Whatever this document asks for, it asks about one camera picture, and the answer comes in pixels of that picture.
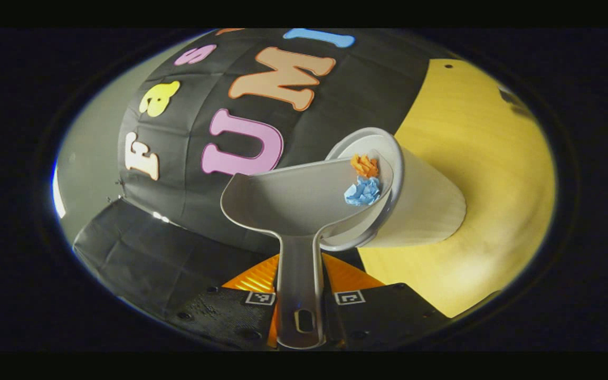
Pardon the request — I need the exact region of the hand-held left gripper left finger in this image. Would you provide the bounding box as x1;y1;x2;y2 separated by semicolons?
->
172;253;280;349

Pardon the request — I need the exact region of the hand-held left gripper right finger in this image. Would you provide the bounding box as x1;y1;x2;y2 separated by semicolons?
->
321;252;451;350

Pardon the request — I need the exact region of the white ribbed garbage bin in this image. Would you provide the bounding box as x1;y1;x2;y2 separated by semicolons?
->
320;127;467;252

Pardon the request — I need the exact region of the blue paper scrap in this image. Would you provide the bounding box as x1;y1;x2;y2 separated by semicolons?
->
344;176;382;206

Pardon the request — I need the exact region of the grey plastic dustpan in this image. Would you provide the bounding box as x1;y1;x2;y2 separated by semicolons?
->
221;149;394;349

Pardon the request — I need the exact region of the orange paper scrap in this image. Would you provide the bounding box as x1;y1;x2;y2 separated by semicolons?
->
350;154;379;178

